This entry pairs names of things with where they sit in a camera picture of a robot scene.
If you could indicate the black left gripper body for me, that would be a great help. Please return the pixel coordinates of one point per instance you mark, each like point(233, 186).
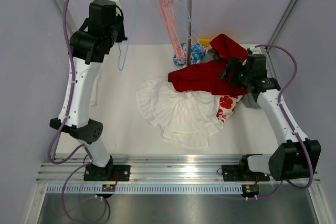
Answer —
point(119, 35)

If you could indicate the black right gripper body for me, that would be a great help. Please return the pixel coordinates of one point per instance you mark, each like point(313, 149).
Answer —
point(241, 76)

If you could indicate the blue hanger of red skirt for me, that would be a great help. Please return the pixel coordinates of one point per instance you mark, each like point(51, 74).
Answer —
point(130, 11)

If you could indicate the red poppy print skirt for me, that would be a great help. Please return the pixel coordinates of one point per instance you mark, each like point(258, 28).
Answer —
point(227, 106)

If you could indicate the dark red skirt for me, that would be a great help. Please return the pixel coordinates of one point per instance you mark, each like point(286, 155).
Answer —
point(206, 76)

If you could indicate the grey skirt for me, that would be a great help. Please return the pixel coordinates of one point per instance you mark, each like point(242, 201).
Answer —
point(248, 100)

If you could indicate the blue floral skirt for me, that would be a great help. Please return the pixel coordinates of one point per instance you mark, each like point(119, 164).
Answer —
point(198, 52)

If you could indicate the pink hanger of grey skirt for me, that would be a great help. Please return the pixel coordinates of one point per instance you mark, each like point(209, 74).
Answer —
point(169, 16)

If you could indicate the pink hanger of white skirt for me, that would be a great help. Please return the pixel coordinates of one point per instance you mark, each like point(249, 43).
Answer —
point(162, 11)

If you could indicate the white pleated skirt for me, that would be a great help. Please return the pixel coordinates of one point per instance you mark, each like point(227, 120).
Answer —
point(187, 118)

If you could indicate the blue wire hanger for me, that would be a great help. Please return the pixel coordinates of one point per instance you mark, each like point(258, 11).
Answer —
point(191, 36)

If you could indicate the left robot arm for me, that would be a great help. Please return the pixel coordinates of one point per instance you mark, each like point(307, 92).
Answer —
point(88, 46)

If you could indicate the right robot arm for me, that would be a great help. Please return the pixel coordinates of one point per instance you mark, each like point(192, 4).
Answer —
point(296, 156)

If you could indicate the yellow plastic bin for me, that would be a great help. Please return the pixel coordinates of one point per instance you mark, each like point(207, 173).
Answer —
point(205, 42)

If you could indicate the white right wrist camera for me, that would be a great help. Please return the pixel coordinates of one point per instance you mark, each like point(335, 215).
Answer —
point(252, 50)

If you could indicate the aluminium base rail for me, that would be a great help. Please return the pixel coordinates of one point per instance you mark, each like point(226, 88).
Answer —
point(177, 174)

